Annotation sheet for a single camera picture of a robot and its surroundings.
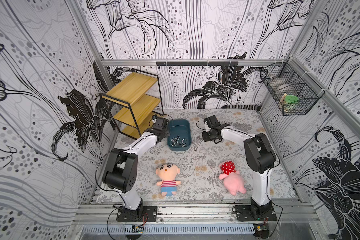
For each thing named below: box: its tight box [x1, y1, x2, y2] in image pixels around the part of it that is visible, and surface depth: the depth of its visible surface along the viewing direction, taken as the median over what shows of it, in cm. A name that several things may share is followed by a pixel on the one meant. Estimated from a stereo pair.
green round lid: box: [284, 94, 300, 104], surface depth 80 cm
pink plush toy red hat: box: [218, 160, 247, 196], surface depth 80 cm
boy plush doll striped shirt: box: [152, 158, 182, 198], surface depth 80 cm
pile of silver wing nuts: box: [170, 134, 187, 148], surface depth 100 cm
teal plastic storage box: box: [167, 119, 192, 152], surface depth 103 cm
